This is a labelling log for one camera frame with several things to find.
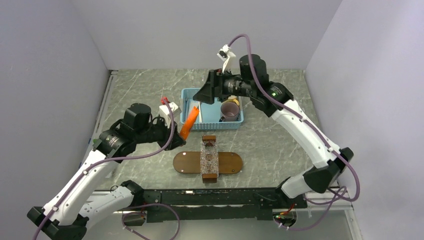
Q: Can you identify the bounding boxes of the brown oval wooden tray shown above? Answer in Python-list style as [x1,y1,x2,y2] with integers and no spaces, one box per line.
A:
[172,151,243,175]

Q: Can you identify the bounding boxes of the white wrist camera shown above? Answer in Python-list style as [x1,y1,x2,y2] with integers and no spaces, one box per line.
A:
[216,44,236,72]
[159,97,181,128]

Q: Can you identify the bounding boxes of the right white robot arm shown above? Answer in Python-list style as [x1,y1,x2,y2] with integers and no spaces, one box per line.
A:
[193,54,354,208]

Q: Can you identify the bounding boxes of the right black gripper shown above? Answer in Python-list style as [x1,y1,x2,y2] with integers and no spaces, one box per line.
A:
[193,67,255,104]

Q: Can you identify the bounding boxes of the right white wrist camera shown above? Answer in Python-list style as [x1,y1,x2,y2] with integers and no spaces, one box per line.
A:
[216,44,236,72]

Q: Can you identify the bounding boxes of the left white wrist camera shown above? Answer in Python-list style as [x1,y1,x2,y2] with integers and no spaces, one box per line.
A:
[159,97,181,128]

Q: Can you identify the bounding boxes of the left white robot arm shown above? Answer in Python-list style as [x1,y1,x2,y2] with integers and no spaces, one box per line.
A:
[27,100,185,240]

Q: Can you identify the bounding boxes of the orange toothpaste tube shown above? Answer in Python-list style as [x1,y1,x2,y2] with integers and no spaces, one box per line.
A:
[179,106,200,140]

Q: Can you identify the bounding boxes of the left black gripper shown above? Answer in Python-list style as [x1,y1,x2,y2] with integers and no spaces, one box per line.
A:
[134,114,186,151]

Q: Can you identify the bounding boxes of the clear acrylic toothbrush holder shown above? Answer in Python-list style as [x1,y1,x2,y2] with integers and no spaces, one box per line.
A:
[200,135,219,184]

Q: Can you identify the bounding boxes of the purple mug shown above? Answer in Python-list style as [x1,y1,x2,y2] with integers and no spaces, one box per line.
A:
[219,102,240,122]

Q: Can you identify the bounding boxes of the black base frame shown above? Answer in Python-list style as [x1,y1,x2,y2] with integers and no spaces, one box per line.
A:
[121,180,308,223]

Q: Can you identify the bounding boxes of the yellow mug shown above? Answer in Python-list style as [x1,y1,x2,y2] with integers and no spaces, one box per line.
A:
[228,96,240,106]

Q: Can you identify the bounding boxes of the blue plastic basket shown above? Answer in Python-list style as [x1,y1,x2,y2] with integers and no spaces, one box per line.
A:
[180,88,244,131]

